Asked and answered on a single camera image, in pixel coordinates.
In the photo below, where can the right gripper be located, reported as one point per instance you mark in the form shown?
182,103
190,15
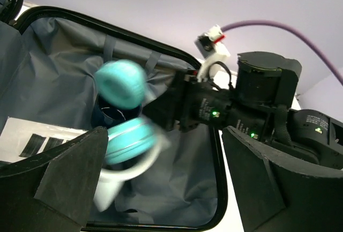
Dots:
187,103

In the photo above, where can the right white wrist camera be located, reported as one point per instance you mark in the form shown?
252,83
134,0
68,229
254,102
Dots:
213,50

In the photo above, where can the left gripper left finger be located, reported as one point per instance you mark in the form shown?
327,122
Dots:
53,190

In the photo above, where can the white packet with black strips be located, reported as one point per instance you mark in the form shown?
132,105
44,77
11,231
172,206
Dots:
22,139

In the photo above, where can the black and white suitcase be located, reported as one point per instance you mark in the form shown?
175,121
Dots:
48,59

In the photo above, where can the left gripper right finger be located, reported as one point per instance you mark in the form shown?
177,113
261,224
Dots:
278,192

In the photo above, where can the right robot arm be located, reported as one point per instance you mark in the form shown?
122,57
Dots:
258,103

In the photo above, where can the teal white headphones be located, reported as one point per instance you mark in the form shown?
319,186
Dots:
134,143

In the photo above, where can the dark blue cup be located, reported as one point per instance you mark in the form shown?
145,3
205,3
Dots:
104,114

